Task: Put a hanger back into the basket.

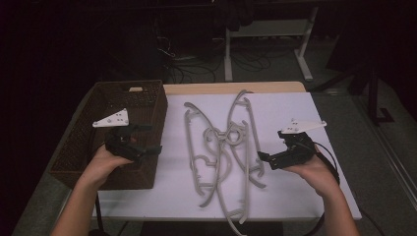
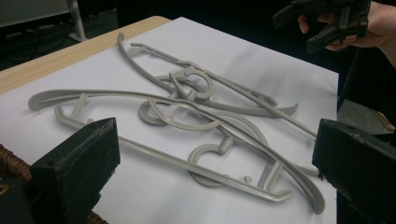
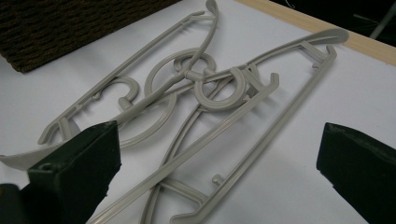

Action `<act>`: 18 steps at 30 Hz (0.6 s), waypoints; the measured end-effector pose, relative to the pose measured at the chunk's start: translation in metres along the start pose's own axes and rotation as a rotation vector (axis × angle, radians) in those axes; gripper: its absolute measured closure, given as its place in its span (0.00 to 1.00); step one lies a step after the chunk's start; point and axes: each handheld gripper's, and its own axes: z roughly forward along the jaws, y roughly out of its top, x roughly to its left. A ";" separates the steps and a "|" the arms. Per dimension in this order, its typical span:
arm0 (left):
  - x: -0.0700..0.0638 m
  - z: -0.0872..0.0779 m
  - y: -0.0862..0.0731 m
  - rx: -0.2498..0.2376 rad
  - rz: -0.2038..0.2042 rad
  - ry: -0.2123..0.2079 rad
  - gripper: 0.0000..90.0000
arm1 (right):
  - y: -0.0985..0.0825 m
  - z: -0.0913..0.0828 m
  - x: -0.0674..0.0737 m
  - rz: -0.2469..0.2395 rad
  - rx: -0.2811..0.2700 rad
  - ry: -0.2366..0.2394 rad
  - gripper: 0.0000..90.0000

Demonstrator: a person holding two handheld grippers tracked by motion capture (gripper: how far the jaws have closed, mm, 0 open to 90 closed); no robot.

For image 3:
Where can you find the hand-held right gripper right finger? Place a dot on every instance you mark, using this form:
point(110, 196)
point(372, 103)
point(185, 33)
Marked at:
point(364, 174)

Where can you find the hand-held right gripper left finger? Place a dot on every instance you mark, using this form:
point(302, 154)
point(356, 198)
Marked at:
point(77, 174)

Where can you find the grey plastic clothes hanger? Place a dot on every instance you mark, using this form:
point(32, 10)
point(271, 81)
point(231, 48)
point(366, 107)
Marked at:
point(337, 35)
point(21, 160)
point(199, 142)

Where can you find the dark brown woven basket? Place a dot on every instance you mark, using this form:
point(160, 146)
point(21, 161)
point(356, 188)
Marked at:
point(62, 25)

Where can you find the white table cover sheet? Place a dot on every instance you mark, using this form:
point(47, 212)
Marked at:
point(311, 186)

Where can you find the white desk frame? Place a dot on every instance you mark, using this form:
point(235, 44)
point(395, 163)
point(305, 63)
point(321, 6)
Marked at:
point(383, 19)

